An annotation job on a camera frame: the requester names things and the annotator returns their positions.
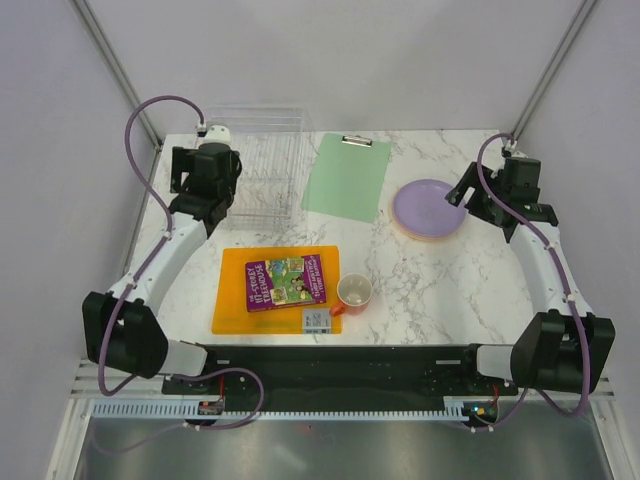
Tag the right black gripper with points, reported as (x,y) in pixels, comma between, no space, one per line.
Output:
(456,194)

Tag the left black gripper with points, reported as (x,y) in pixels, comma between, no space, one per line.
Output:
(184,161)

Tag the purple plate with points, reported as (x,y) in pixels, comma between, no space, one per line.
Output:
(425,195)

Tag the orange-yellow plate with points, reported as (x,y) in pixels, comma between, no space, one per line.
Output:
(418,237)

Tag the pink plate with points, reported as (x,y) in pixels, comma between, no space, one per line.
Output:
(427,226)

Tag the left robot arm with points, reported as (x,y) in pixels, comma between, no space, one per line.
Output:
(122,331)

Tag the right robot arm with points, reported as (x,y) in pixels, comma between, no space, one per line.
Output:
(565,346)

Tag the green clipboard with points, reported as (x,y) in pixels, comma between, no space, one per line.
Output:
(347,177)

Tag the orange mug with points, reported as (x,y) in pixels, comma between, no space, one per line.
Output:
(354,294)

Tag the orange cutting mat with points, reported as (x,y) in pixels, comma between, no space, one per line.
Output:
(231,315)

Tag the purple treehouse book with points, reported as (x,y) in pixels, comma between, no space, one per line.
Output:
(284,283)

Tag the small grey card box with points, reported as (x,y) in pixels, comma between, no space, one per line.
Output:
(316,321)

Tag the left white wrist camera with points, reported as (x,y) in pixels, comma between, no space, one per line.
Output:
(212,134)

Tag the clear wire dish rack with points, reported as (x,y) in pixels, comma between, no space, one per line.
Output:
(271,141)

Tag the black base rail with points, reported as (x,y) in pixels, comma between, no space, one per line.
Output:
(341,376)

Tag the white slotted cable duct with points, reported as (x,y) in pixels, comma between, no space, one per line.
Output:
(452,409)

